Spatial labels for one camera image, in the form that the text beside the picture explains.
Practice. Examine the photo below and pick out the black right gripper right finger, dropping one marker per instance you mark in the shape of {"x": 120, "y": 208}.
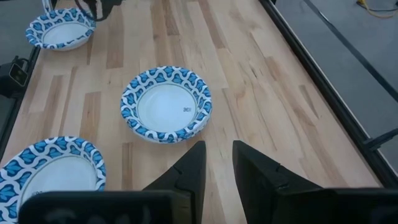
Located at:
{"x": 258, "y": 180}

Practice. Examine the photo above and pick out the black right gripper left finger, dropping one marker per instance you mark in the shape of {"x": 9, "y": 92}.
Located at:
{"x": 189, "y": 174}

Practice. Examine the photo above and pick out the blue patterned paper bowl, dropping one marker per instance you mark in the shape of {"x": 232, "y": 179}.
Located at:
{"x": 195, "y": 132}
{"x": 56, "y": 174}
{"x": 164, "y": 105}
{"x": 62, "y": 32}

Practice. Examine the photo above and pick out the small black camera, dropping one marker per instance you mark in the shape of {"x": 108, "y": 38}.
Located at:
{"x": 17, "y": 74}

